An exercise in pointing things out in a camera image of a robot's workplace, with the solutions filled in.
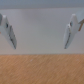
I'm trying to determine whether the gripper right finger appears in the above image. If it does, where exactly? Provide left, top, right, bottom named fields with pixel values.
left=63, top=13, right=84, bottom=50

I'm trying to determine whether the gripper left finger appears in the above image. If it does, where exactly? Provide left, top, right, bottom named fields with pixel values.
left=0, top=13, right=18, bottom=50

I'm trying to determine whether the white cabinet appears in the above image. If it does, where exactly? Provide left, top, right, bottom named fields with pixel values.
left=0, top=7, right=84, bottom=56

